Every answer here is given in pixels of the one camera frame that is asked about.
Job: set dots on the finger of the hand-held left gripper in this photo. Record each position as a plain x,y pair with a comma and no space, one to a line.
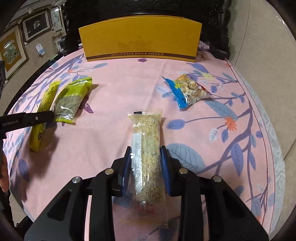
39,118

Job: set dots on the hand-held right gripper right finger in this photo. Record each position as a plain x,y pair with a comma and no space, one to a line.
165,171

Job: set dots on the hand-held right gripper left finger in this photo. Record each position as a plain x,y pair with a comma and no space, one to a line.
126,172

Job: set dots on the oat bar clear packet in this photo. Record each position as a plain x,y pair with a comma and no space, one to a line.
148,143

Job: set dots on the green snack packet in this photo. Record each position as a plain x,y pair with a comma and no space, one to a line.
71,99

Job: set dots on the yellow cardboard box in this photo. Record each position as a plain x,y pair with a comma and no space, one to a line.
141,39

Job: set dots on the person's left hand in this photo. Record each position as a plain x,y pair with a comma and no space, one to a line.
3,171

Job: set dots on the long yellow snack packet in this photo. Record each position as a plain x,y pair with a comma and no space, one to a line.
44,104

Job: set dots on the gold framed picture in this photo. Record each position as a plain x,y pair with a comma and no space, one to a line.
11,52

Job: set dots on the blue peanut packet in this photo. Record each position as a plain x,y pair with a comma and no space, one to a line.
192,90

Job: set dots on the dark framed picture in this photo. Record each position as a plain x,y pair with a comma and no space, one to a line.
37,24

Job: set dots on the white framed branch picture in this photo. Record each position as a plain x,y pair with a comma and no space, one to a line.
56,18

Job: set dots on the dark carved wooden furniture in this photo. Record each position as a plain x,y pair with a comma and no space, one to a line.
143,8

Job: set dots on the white wall device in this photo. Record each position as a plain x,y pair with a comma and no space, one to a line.
40,49

